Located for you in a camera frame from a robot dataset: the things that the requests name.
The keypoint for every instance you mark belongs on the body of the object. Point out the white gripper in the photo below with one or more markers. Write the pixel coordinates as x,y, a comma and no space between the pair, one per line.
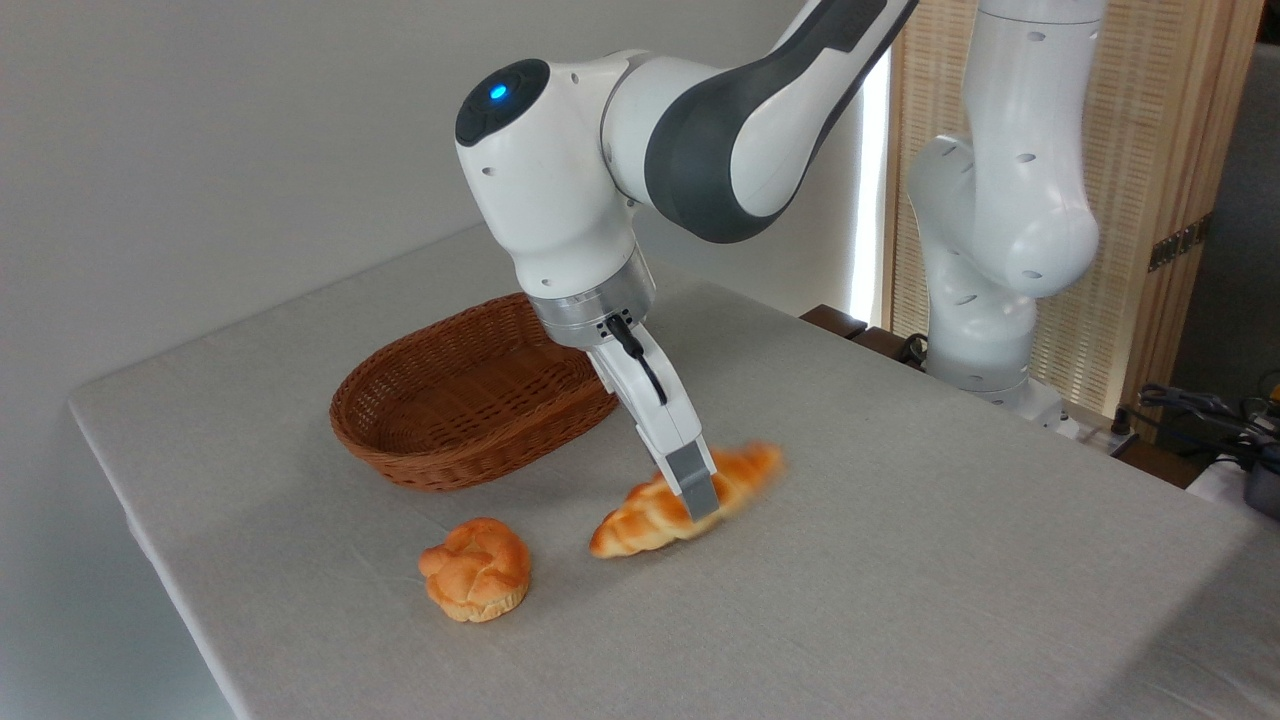
655,400

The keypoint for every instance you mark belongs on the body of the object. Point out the golden croissant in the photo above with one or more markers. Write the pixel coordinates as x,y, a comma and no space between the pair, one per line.
640,525

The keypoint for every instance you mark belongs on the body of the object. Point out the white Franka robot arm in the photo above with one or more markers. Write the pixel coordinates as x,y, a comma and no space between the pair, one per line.
560,180

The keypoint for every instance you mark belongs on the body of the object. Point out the round knotted bread bun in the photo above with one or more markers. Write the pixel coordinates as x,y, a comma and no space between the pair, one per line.
478,572

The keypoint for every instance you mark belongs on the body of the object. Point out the grey tablecloth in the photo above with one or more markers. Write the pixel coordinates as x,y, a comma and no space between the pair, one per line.
850,560

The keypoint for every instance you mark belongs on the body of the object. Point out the dark brown wooden bench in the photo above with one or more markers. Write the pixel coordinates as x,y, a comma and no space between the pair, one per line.
835,320

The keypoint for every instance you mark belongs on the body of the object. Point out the brown wicker basket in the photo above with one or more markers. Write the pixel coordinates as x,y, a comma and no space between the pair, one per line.
450,400

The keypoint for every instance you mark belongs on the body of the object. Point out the dark metal screen hinge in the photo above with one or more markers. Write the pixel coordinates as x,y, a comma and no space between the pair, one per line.
1180,243

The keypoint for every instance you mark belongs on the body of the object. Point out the grey metal container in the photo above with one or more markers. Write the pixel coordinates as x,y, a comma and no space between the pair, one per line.
1265,490

